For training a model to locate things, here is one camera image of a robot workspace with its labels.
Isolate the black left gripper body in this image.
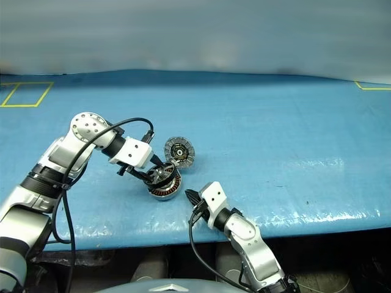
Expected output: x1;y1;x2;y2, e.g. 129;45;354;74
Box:
117;161;153;184

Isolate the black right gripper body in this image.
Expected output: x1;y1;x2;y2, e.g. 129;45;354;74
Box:
191;198;212;223

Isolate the black spoked rotor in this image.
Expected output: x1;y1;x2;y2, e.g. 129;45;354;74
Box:
143;162;178;187

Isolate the finned round motor lid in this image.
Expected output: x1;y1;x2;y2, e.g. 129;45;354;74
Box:
164;136;196;170

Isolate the motor housing with copper windings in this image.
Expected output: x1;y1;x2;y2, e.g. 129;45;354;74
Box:
148;167;183;203

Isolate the dark rounded shape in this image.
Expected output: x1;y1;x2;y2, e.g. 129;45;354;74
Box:
131;258;169;283
214;244;246;282

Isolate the grey robot torso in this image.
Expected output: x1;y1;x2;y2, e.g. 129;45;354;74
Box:
100;277;255;293

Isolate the blue plastic table cover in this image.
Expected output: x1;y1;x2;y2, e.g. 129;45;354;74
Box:
0;70;391;252

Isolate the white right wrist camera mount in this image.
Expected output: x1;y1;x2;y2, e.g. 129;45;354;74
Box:
199;181;228;230

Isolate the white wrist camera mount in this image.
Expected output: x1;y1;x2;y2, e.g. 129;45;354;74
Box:
108;137;153;170
199;181;228;230

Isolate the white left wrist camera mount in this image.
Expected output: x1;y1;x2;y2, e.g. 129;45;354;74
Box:
108;137;153;170

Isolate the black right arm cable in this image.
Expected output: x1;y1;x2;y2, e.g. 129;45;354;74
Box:
188;204;252;292

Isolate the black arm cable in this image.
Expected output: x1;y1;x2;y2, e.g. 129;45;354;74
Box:
188;204;252;292
50;117;155;293

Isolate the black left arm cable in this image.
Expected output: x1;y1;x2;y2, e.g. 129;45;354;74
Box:
50;117;155;293

